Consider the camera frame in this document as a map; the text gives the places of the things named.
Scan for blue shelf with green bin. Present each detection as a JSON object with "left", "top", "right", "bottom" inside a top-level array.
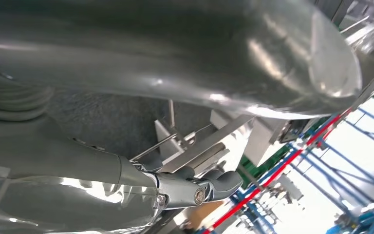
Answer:
[{"left": 230, "top": 108, "right": 374, "bottom": 234}]

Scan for glossy grey robot body shell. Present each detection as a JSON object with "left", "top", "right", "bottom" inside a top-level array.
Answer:
[{"left": 0, "top": 0, "right": 363, "bottom": 120}]

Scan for brown cardboard box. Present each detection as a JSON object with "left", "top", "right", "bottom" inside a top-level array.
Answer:
[{"left": 187, "top": 200, "right": 224, "bottom": 228}]

